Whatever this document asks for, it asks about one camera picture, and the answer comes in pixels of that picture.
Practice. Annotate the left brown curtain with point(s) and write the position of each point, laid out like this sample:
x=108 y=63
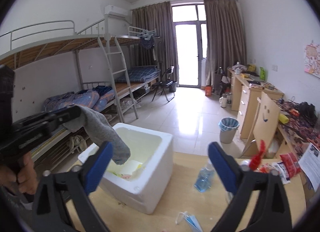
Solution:
x=159 y=48

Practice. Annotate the anime wall picture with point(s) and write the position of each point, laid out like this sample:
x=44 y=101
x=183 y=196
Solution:
x=312 y=59

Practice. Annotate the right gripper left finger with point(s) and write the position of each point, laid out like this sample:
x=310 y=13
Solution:
x=50 y=212

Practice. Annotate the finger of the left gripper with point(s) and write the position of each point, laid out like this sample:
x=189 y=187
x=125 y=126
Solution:
x=46 y=116
x=47 y=122

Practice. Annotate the blue orange quilt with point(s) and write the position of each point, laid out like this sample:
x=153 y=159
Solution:
x=95 y=98

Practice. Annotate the grey sock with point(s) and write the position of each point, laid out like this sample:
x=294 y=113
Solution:
x=98 y=129

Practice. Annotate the white air conditioner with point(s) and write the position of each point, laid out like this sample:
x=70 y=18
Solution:
x=115 y=11

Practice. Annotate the black headphones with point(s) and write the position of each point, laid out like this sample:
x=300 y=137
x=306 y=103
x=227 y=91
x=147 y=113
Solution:
x=308 y=112

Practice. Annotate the metal bunk bed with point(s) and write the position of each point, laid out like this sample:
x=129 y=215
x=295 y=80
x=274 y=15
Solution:
x=52 y=58

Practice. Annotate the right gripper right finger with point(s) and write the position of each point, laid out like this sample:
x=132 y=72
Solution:
x=271 y=211

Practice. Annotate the wooden smiley chair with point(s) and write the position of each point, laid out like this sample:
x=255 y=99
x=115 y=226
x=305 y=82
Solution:
x=264 y=127

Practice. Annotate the grey trash bin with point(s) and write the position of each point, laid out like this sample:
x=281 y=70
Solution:
x=228 y=127

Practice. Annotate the white foam sheet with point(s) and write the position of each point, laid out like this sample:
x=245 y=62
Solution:
x=126 y=170

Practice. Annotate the white red pump bottle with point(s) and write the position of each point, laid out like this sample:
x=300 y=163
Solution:
x=255 y=161

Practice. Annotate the black folding chair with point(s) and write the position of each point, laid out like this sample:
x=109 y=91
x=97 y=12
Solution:
x=163 y=83

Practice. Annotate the printed paper sheet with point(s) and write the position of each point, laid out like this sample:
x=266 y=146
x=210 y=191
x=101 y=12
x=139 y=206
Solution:
x=310 y=165

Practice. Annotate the red snack packet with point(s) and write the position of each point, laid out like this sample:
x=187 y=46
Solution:
x=291 y=164

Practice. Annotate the blue face mask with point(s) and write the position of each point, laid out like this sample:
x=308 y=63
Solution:
x=191 y=220

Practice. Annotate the wooden desk with drawers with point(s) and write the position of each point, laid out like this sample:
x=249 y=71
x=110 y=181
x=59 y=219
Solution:
x=245 y=101

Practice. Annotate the blue sanitizer bottle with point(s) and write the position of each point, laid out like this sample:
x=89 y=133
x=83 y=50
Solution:
x=205 y=177

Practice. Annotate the white styrofoam box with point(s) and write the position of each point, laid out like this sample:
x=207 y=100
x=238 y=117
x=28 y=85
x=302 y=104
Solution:
x=141 y=181

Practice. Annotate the brown curtain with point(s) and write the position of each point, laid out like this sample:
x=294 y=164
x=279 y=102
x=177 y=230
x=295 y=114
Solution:
x=226 y=42
x=159 y=48

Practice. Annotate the left hand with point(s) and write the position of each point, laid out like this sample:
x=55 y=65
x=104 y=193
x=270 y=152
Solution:
x=27 y=177

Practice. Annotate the folded blue plaid blanket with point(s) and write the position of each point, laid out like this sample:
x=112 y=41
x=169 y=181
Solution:
x=142 y=74

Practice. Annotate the right brown curtain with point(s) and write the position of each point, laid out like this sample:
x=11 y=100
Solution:
x=226 y=42

